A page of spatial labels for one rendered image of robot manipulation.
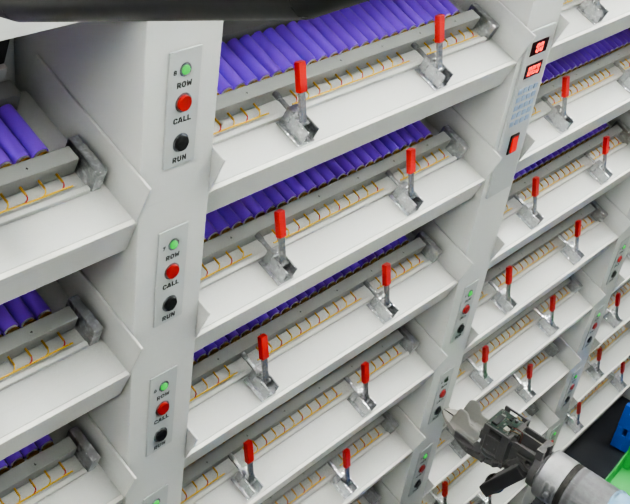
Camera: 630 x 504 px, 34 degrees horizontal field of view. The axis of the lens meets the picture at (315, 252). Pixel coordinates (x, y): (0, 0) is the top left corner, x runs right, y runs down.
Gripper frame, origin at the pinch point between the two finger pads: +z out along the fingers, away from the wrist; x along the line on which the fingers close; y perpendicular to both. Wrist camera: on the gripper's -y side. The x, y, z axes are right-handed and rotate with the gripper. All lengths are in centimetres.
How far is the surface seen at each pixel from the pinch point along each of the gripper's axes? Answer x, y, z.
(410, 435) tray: 5.0, -4.6, 3.9
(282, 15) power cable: 95, 109, -30
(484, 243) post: -0.9, 37.1, 2.7
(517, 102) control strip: 2, 64, 2
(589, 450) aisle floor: -104, -81, 1
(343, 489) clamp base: 23.7, -5.7, 4.3
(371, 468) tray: 15.1, -6.9, 4.7
